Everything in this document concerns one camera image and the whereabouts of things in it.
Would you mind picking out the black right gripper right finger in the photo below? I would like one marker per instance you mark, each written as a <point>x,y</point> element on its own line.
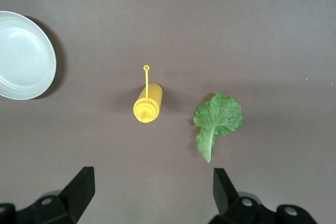
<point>223,192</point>

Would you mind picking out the beige round plate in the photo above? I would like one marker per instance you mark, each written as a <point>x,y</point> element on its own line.
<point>23,56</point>

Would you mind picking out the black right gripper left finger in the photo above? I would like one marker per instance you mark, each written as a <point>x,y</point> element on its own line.
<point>78,190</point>

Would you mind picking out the green lettuce leaf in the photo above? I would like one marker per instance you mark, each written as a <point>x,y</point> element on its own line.
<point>220,113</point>

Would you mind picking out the yellow squeeze bottle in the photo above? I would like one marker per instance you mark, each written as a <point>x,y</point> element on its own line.
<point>149,103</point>

